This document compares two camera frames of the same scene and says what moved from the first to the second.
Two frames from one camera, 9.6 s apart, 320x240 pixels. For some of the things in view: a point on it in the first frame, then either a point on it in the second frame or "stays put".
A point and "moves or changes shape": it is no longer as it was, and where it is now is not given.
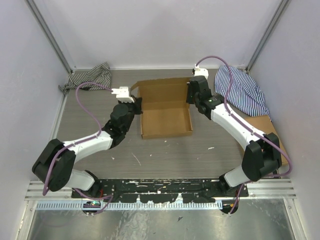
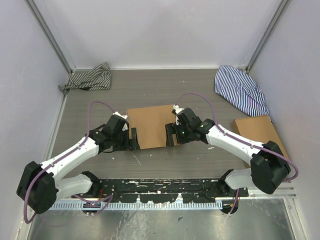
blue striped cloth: (245, 96) stays put
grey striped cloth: (100, 74) stays put
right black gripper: (188, 99) to (172, 129)
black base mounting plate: (165, 190) stays put
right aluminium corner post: (270, 28) stays put
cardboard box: (166, 113) moves or changes shape
